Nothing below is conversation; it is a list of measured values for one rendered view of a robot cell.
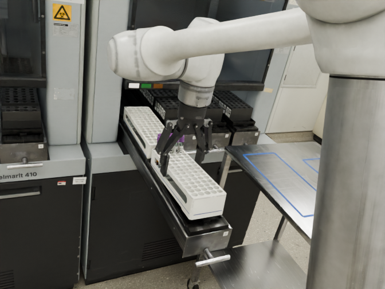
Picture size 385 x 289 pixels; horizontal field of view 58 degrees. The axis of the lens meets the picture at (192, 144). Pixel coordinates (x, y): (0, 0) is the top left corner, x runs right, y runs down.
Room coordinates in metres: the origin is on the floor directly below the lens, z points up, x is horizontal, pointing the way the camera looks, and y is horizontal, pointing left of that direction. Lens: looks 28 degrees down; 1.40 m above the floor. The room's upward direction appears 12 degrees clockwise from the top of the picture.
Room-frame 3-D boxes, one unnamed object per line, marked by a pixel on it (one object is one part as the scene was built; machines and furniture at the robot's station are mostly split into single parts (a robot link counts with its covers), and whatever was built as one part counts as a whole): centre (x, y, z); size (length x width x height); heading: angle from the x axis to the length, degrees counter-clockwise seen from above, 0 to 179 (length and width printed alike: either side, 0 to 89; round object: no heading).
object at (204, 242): (0.96, 0.07, 0.78); 0.73 x 0.14 x 0.09; 31
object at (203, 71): (0.86, 0.03, 1.21); 0.13 x 0.11 x 0.16; 127
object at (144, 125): (1.11, 0.17, 0.83); 0.30 x 0.10 x 0.06; 31
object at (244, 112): (1.43, -0.18, 0.85); 0.12 x 0.02 x 0.06; 120
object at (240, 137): (1.63, -0.06, 0.78); 0.73 x 0.14 x 0.09; 31
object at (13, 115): (0.98, 0.56, 0.85); 0.12 x 0.02 x 0.06; 121
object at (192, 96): (0.87, 0.02, 1.10); 0.09 x 0.09 x 0.06
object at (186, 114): (0.87, 0.02, 1.03); 0.08 x 0.07 x 0.09; 121
